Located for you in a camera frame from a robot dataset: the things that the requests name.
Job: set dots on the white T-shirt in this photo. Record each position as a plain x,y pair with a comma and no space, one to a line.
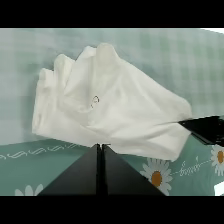
113,106

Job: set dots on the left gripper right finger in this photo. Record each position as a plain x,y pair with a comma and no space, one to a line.
125,178

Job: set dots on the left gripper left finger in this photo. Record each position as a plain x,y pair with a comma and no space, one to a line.
80,178

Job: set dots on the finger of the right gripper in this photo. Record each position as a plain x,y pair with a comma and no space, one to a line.
206,124
213,139

